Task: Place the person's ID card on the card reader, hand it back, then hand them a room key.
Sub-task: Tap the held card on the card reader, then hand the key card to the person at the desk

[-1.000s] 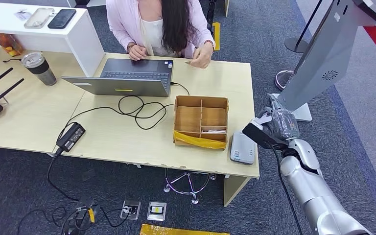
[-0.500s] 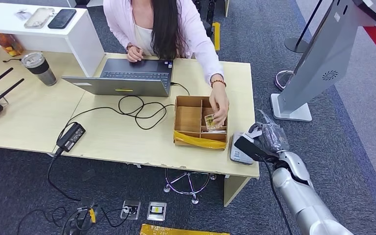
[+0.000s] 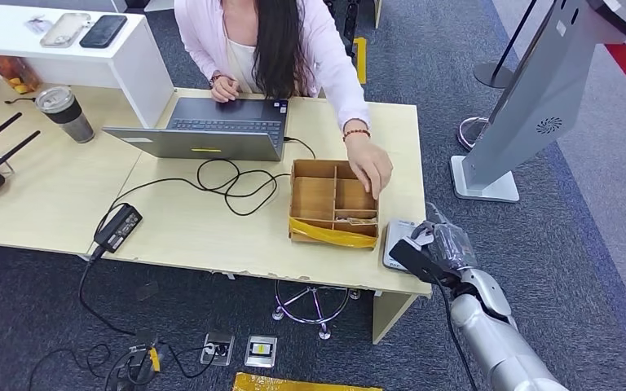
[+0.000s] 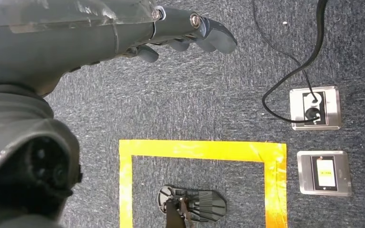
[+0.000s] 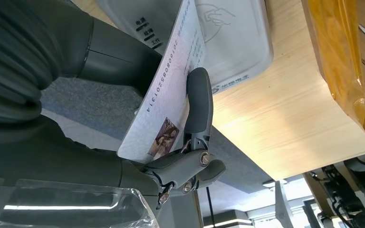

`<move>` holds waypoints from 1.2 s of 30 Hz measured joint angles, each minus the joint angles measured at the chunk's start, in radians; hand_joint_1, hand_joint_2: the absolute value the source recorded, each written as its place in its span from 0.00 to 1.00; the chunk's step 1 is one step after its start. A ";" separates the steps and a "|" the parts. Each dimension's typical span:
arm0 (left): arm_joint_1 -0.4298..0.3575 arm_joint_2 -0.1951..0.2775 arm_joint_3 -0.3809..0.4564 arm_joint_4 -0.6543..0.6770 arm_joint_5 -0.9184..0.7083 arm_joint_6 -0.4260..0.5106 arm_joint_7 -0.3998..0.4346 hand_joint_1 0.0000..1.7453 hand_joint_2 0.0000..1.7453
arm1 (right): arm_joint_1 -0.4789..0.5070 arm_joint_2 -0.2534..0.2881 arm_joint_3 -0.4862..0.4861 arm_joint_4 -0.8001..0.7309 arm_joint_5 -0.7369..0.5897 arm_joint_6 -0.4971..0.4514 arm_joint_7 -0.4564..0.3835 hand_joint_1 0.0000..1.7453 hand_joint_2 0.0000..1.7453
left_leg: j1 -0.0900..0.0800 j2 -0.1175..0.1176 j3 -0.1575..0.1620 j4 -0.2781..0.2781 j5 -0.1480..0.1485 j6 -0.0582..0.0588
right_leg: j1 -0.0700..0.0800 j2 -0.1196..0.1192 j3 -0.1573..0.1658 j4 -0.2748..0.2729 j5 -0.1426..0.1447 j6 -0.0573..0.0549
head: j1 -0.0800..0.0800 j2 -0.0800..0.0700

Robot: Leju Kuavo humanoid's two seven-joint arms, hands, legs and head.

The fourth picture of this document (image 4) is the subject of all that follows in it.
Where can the black robot foot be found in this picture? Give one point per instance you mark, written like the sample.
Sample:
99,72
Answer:
207,204

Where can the yellow floor tape square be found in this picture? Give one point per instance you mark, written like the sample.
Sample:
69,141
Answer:
201,150

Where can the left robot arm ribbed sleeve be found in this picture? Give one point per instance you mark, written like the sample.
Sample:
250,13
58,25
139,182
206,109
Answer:
12,141

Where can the floor socket with plugs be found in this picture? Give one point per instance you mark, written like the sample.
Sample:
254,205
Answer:
332,110

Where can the left robot hand grey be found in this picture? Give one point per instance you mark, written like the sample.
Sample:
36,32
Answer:
59,41

